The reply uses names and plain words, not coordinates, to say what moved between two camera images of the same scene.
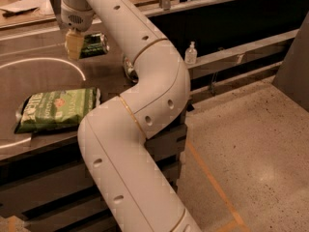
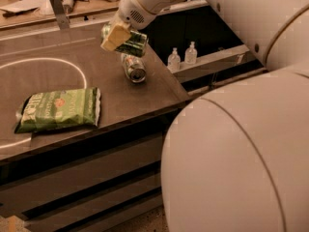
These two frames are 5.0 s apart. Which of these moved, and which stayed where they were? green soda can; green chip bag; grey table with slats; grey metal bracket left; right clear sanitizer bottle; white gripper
Moved: green soda can; white gripper
Stayed: green chip bag; right clear sanitizer bottle; grey metal bracket left; grey table with slats
